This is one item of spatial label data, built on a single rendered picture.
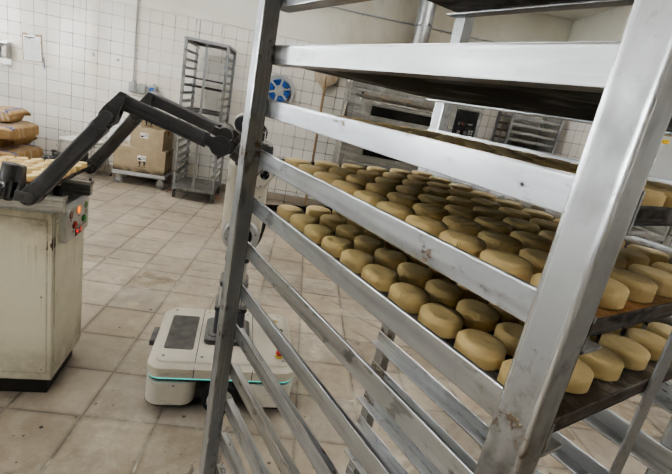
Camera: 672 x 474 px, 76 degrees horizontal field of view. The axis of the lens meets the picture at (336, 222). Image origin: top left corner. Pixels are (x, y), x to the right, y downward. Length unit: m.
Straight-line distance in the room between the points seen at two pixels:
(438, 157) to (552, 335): 0.19
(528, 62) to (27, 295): 2.00
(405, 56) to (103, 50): 6.02
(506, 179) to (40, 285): 1.92
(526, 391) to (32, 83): 6.69
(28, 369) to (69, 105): 4.72
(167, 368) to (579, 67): 1.92
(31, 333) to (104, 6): 4.84
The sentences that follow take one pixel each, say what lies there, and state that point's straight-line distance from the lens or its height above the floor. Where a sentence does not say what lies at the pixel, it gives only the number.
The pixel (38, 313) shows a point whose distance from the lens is 2.16.
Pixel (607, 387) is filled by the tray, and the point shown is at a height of 1.22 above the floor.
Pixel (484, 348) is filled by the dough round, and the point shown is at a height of 1.24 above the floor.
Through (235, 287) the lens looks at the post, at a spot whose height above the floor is 1.06.
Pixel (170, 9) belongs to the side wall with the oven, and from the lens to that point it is 6.19.
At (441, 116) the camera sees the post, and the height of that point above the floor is 1.46.
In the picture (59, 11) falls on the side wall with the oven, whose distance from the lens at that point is 6.66.
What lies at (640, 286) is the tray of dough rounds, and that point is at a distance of 0.51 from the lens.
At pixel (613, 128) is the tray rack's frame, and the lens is 0.31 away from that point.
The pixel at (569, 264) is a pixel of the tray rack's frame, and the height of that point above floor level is 1.37.
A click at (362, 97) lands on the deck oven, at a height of 1.54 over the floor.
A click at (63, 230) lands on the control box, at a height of 0.76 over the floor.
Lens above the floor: 1.44
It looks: 15 degrees down
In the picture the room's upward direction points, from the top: 11 degrees clockwise
